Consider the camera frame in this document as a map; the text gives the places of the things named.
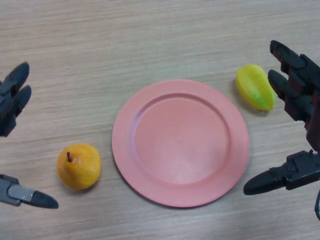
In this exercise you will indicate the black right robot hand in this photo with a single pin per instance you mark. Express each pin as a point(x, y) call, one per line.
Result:
point(300, 172)

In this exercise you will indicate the yellow orange pear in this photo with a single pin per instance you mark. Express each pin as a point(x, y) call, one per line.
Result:
point(80, 170)

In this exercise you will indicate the yellow green starfruit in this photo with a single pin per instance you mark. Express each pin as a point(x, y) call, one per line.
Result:
point(255, 86)

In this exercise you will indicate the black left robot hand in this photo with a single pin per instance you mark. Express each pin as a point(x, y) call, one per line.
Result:
point(8, 110)

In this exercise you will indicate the pink round plate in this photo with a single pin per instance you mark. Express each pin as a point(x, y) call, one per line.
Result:
point(180, 143)

